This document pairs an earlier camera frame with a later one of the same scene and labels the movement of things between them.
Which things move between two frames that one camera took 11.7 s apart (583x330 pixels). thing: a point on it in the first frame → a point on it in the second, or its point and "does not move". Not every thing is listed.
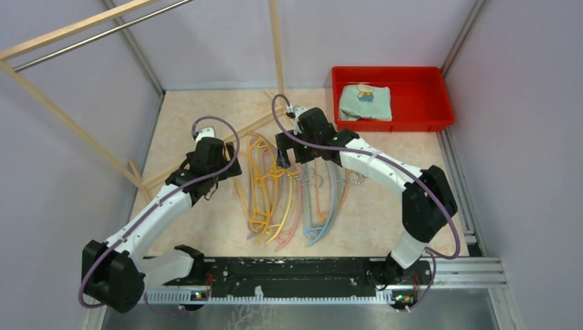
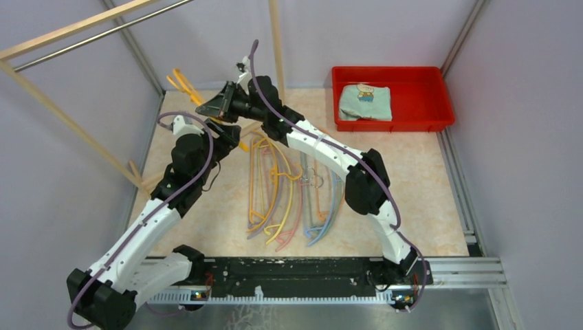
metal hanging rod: x=99 y=36 does not move
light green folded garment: x=365 y=102 does not move
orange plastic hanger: x=264 y=168 → x=179 y=79
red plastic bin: x=419 y=98 does not move
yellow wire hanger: x=279 y=226 does not move
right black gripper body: x=303 y=152 → x=241 y=107
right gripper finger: x=282 y=160 → x=214 y=108
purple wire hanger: x=252 y=232 → x=278 y=191
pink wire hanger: x=287 y=236 does not move
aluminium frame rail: x=486 y=272 does not move
